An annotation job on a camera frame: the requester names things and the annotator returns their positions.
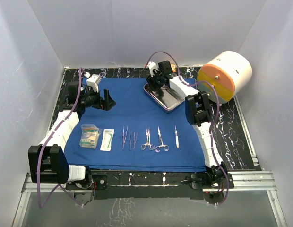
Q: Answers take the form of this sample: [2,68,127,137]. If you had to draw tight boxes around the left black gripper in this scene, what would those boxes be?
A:
[81,85,116,111]

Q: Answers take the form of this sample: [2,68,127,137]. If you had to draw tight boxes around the metal instrument tray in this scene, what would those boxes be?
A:
[143,84,184,113]

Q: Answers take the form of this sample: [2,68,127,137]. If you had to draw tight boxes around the white suture packet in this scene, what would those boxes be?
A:
[100,129,114,151]

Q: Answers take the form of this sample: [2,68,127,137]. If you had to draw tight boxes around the green packaged surgical supplies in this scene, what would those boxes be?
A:
[79,124,103,149]

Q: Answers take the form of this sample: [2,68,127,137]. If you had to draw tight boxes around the glove packet teal orange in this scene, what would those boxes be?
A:
[79,125,100,148]

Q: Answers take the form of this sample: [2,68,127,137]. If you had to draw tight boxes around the blue surgical drape cloth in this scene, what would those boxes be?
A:
[64,78,205,172]

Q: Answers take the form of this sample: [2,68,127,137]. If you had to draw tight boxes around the steel scalpel handle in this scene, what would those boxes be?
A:
[175,126,180,148]

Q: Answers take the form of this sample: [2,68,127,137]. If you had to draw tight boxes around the steel hemostat clamp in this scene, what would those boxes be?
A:
[141,127,155,150]

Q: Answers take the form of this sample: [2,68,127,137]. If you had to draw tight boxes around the steel surgical scissors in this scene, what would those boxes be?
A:
[155,126,169,153]

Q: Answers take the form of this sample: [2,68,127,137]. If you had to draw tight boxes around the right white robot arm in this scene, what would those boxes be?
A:
[144,61,228,188]

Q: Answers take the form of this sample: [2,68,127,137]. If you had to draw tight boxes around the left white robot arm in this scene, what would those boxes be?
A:
[28,74,116,189]

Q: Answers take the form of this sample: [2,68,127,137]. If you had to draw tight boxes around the small orange circuit board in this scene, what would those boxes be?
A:
[171,64,177,72]

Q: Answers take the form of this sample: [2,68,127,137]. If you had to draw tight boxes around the white cylindrical drawer container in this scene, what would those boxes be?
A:
[197,51,252,104]

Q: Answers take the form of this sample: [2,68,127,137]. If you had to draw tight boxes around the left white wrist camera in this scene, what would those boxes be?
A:
[86,74,102,92]

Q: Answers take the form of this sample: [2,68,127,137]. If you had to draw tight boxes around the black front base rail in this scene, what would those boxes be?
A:
[66,171,232,201]

